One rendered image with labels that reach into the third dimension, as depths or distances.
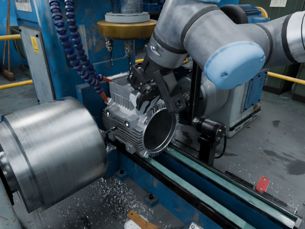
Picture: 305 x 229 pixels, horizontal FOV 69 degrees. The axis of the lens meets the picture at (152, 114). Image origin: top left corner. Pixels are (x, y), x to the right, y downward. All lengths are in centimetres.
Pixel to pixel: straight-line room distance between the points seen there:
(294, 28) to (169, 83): 26
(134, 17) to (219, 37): 33
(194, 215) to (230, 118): 54
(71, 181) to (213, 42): 42
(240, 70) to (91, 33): 61
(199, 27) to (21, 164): 43
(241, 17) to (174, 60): 59
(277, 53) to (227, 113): 64
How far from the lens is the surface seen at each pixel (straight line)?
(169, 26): 46
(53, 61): 82
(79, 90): 75
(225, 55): 37
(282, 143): 120
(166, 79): 54
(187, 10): 43
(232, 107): 106
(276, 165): 105
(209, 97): 86
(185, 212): 71
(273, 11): 395
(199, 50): 40
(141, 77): 56
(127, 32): 63
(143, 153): 72
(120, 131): 74
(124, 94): 72
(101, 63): 90
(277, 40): 47
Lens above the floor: 140
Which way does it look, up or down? 28 degrees down
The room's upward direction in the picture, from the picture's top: straight up
